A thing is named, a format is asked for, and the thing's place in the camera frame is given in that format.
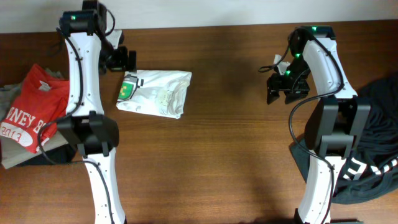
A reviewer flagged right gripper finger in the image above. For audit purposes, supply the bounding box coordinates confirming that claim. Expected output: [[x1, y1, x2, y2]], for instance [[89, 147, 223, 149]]
[[266, 90, 280, 105], [284, 92, 307, 105]]

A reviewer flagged white t-shirt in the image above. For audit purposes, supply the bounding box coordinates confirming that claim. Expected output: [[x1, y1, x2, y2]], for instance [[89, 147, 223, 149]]
[[116, 70, 192, 119]]

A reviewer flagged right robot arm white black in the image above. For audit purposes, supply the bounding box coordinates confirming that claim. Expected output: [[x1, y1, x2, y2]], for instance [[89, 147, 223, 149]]
[[259, 26, 371, 223]]

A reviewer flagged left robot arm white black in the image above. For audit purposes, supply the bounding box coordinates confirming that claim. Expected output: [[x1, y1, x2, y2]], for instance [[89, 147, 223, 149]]
[[57, 1, 137, 223]]

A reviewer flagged red printed t-shirt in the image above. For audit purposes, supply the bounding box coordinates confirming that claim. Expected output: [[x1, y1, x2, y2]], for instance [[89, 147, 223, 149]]
[[1, 64, 70, 154]]

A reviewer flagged dark folded garment bottom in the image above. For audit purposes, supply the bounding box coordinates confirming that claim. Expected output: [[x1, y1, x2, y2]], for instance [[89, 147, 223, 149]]
[[17, 144, 76, 167]]

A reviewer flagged black Nike t-shirt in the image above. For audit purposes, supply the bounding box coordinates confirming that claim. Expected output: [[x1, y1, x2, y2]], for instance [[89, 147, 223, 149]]
[[289, 72, 398, 205]]

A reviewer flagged khaki folded garment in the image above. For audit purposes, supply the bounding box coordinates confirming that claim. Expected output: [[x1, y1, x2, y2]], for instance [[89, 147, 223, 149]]
[[1, 69, 67, 169]]

